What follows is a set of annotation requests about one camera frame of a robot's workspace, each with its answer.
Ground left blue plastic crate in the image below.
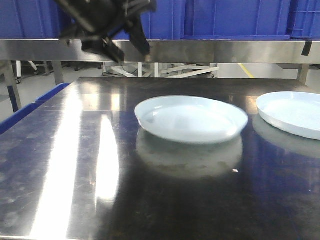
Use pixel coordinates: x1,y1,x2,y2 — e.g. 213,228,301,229
0,0,72,39

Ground far right blue crate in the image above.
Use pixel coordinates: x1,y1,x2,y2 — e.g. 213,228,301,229
287,0,320,41

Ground blue plastic crate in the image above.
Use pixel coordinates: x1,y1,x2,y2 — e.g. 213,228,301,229
181,0,291,41
109,0,187,41
0,0,72,39

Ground left steel shelf post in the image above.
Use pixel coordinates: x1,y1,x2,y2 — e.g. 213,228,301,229
52,61,64,85

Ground white frame in background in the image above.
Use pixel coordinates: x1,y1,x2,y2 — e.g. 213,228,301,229
102,62,220,79

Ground black tape strip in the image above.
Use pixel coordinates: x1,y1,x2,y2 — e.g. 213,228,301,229
301,40,313,56

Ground right steel shelf post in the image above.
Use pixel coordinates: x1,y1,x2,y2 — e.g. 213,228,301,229
296,64,310,85

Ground right blue plastic crate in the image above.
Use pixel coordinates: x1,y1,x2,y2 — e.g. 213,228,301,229
181,0,291,41

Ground steel shelf post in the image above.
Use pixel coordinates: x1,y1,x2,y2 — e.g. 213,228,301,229
52,61,64,85
296,64,310,85

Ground middle blue plastic crate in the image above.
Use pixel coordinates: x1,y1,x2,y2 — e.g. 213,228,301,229
109,0,187,41

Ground light blue plate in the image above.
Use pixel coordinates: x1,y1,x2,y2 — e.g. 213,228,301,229
256,91,320,140
134,95,248,145

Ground stainless steel shelf rail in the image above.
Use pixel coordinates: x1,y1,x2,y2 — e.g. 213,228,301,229
0,39,320,65

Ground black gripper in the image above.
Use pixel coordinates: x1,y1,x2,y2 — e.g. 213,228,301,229
56,0,157,63

